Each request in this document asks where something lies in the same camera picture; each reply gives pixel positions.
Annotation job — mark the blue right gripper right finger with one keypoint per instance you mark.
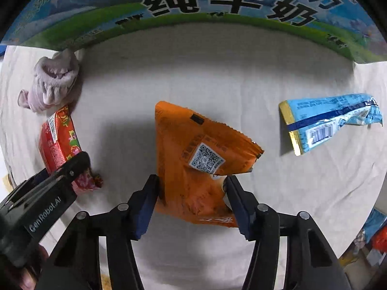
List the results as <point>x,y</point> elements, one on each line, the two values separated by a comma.
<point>243,204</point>

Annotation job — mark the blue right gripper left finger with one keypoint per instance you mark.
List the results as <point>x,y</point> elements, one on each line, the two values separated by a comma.
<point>141,206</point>

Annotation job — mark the orange snack packet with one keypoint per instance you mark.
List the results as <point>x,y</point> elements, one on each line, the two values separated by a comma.
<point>194,156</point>

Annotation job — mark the red snack packet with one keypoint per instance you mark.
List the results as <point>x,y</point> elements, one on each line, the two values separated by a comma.
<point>58,143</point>

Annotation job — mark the light blue snack bar packet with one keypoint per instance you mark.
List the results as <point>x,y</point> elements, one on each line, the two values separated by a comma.
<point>313,121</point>

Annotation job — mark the pink cloth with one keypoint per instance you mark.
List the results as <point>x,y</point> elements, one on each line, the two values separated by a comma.
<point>53,80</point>

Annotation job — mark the open cardboard milk box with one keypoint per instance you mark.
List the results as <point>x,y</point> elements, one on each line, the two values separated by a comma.
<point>347,27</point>

